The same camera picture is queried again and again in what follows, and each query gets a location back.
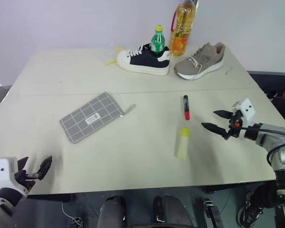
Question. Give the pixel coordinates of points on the green soda bottle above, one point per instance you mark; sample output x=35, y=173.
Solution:
x=157, y=41

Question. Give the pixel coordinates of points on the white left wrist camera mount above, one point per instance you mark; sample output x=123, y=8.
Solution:
x=1, y=172

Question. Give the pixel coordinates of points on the yellow glue stick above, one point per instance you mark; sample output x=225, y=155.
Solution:
x=183, y=143

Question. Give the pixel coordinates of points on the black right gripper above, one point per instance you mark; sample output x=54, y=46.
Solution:
x=234, y=127

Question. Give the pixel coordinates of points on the yellow plastic strip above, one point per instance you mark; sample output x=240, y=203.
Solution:
x=111, y=62

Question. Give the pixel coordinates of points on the yellow cooking oil bottle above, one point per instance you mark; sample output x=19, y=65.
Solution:
x=181, y=29

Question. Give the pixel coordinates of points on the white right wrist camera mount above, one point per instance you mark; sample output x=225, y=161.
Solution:
x=245, y=110

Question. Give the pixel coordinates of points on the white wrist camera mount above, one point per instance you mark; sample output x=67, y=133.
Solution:
x=1, y=172
x=245, y=110

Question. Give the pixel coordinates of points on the grey checked pouch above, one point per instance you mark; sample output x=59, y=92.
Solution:
x=92, y=117

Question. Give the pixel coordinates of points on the bystander black sneaker foot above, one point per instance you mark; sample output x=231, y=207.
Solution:
x=249, y=212

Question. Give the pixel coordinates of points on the dark seated bystander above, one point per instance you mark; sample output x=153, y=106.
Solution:
x=279, y=88

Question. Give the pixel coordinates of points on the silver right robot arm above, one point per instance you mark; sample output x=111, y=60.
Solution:
x=274, y=142

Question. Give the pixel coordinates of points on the navy and white sneaker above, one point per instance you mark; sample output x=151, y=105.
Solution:
x=144, y=59

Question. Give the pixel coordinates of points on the dark rounded right shape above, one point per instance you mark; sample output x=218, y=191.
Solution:
x=172, y=211

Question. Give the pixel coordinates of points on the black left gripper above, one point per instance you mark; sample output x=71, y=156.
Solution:
x=26, y=178

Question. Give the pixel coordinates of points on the dark rounded shape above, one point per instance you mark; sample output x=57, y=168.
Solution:
x=112, y=211
x=172, y=211

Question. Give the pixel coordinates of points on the dark rounded left shape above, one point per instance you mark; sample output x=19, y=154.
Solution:
x=112, y=211

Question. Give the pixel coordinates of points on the beige running sneaker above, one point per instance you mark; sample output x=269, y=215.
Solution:
x=199, y=61

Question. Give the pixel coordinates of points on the red and black pen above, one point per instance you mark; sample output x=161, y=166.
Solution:
x=186, y=107

